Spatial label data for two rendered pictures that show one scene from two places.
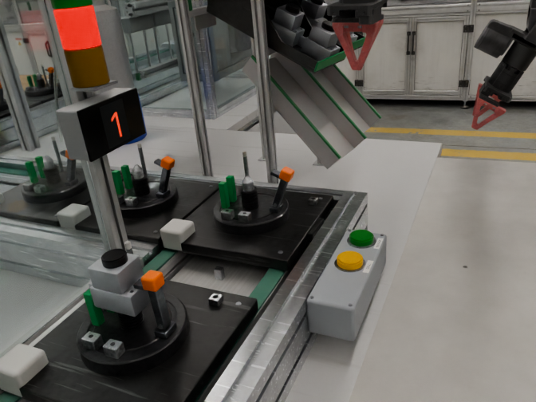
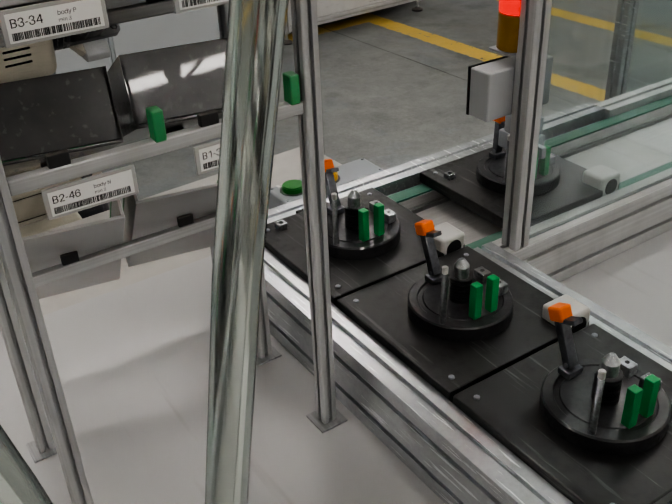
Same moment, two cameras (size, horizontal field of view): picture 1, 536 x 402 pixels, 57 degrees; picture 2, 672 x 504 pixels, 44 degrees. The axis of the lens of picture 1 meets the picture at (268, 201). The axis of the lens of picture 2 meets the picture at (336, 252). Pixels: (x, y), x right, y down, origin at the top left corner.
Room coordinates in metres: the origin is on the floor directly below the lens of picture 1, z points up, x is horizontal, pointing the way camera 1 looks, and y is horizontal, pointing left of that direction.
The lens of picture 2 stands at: (1.79, 0.58, 1.63)
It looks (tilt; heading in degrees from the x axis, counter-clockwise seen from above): 31 degrees down; 211
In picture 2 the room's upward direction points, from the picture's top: 2 degrees counter-clockwise
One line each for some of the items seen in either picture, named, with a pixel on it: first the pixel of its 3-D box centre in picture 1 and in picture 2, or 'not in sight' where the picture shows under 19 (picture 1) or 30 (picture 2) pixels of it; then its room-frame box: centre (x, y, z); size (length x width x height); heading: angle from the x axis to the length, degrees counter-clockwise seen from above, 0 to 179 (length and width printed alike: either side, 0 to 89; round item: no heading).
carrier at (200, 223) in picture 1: (249, 195); (354, 212); (0.81, 0.03, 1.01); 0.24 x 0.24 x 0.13; 64
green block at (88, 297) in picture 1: (94, 307); not in sight; (0.52, 0.23, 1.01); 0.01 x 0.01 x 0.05; 64
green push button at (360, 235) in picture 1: (361, 240); (293, 189); (0.71, -0.15, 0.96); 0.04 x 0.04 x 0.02
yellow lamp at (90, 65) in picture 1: (87, 65); (516, 29); (0.70, 0.23, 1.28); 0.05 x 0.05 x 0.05
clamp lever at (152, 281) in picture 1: (152, 299); (502, 133); (0.49, 0.15, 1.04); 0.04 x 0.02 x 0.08; 64
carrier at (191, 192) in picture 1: (139, 183); (461, 283); (0.92, 0.25, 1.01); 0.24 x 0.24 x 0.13; 64
